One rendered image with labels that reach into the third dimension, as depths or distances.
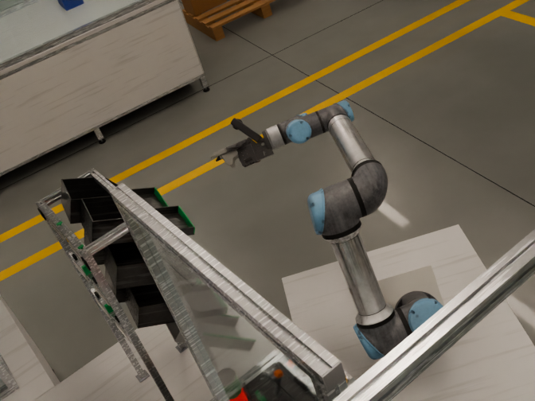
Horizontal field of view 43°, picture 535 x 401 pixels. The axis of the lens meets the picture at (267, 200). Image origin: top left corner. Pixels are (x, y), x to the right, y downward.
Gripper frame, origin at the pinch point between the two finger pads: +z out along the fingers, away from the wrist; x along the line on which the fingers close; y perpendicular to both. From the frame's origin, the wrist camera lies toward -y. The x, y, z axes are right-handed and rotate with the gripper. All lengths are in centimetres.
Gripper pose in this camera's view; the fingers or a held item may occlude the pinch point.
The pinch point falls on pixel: (212, 157)
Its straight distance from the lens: 233.2
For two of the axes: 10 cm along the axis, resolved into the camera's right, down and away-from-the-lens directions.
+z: -9.2, 3.9, 0.3
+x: 0.4, 0.1, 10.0
